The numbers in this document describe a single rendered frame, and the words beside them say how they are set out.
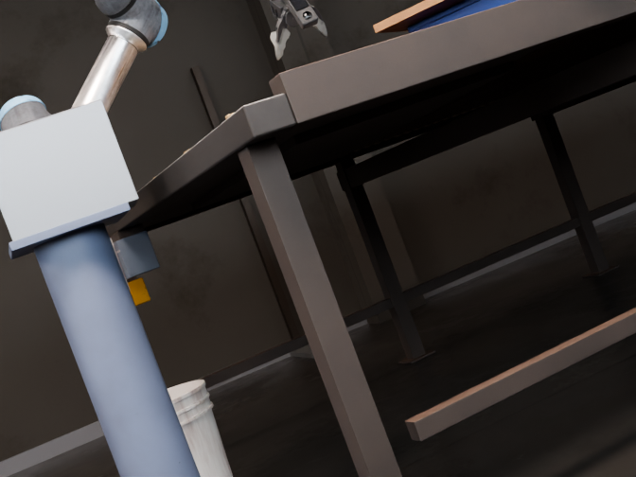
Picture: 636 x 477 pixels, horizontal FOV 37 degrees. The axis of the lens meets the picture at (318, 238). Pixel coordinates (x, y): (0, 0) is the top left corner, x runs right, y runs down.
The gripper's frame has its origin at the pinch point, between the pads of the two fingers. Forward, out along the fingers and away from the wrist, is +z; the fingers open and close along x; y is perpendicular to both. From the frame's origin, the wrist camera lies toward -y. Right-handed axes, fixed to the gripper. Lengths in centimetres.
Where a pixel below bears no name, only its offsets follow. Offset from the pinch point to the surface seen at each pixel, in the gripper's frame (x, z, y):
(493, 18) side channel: -10, -36, -69
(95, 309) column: 80, 12, -37
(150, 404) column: 79, 31, -54
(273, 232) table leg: 47, -20, -76
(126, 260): 62, 55, 21
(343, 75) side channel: 25, -40, -70
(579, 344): 1, 20, -106
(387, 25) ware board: -2.4, -25.1, -41.3
